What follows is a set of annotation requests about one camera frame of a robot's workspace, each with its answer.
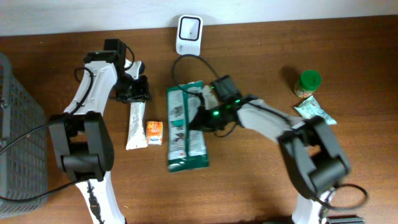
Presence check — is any green 3M wipes packet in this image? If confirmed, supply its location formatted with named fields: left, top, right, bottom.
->
left=167, top=81, right=210, bottom=172

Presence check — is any small orange packet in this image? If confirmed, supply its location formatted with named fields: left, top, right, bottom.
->
left=146, top=121, right=164, bottom=145

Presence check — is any white cream tube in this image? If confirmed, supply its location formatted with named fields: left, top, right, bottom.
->
left=126, top=102, right=147, bottom=150

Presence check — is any light green tissue packet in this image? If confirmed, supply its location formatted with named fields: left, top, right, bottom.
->
left=295, top=96, right=337, bottom=125

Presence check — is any green lid small jar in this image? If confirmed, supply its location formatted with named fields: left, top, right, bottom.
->
left=294, top=70, right=322, bottom=98

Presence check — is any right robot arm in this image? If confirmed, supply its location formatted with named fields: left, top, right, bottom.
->
left=189, top=75, right=351, bottom=223

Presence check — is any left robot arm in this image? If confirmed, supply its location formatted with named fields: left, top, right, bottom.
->
left=49, top=39, right=152, bottom=223

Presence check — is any white barcode scanner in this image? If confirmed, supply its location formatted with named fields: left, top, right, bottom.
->
left=175, top=15, right=203, bottom=56

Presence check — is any grey plastic mesh basket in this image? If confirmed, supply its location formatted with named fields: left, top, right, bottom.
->
left=1, top=54, right=48, bottom=200

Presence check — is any black right arm base rail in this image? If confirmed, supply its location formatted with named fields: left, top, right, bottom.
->
left=264, top=215, right=365, bottom=224

